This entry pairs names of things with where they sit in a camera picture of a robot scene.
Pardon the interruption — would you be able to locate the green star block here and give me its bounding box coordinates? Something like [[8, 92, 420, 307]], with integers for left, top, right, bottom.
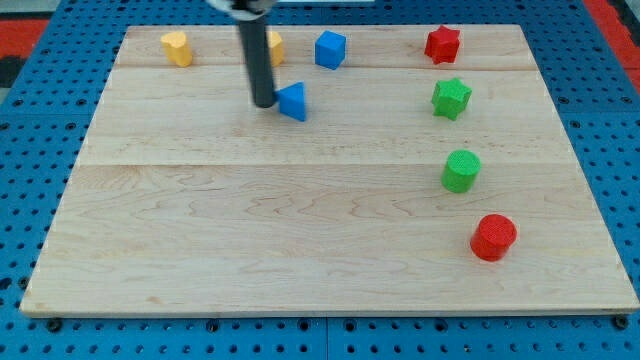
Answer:
[[431, 78, 473, 121]]

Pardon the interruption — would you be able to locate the green cylinder block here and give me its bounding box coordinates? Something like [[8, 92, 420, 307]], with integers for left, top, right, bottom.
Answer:
[[441, 149, 482, 193]]

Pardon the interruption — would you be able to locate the red star block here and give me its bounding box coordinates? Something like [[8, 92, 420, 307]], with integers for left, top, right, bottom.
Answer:
[[424, 25, 461, 64]]

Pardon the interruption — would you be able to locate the yellow heart block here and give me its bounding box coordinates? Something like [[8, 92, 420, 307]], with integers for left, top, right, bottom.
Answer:
[[160, 31, 193, 67]]

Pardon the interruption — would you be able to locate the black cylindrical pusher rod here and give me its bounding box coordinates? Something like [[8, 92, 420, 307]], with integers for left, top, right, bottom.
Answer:
[[238, 16, 276, 108]]

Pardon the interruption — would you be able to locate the blue triangle block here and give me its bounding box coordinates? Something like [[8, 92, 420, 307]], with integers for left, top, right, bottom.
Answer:
[[276, 82, 306, 122]]

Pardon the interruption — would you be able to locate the red cylinder block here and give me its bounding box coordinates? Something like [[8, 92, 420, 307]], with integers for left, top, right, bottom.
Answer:
[[470, 214, 518, 262]]

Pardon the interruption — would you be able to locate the yellow block behind rod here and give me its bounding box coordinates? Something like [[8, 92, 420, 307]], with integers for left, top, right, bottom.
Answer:
[[267, 31, 285, 67]]

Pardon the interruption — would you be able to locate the silver rod mount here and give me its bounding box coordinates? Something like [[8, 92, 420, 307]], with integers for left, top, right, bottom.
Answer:
[[206, 0, 276, 21]]

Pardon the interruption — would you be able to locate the blue cube block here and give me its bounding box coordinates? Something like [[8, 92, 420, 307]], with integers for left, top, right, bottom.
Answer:
[[314, 30, 347, 70]]

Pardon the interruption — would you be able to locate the wooden board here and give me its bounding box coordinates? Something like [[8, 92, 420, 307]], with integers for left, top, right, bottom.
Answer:
[[21, 25, 639, 318]]

